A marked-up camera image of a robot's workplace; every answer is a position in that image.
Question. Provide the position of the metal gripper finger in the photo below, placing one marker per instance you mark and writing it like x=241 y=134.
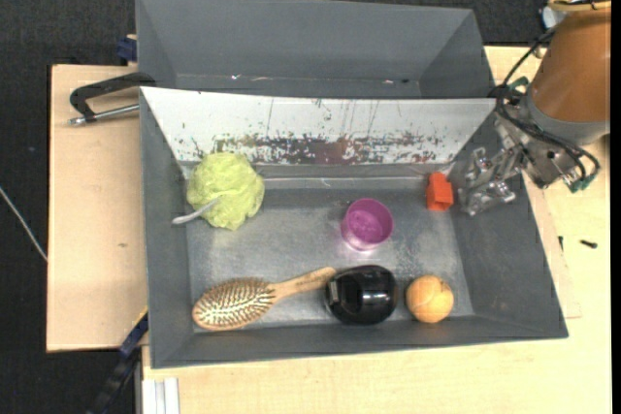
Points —
x=487 y=162
x=485 y=200

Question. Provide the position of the small orange block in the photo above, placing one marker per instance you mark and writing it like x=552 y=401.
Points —
x=438 y=193

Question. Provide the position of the small black screw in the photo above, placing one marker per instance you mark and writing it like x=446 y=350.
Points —
x=589 y=244

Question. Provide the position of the orange tennis ball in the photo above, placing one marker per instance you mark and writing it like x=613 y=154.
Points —
x=428 y=300

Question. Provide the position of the purple plastic cup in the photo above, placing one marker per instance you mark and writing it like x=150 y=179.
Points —
x=366 y=224

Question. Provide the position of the black tape dispenser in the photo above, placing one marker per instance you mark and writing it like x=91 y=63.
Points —
x=364 y=296

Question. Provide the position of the grey metal bin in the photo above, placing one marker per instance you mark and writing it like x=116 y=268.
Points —
x=301 y=232

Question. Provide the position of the light green bath pouf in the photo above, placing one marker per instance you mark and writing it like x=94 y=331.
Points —
x=228 y=189

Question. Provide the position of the wooden hairbrush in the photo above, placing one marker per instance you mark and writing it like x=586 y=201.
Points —
x=233 y=304

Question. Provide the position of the pale brown flat board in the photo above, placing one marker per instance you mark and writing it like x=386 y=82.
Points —
x=92 y=208

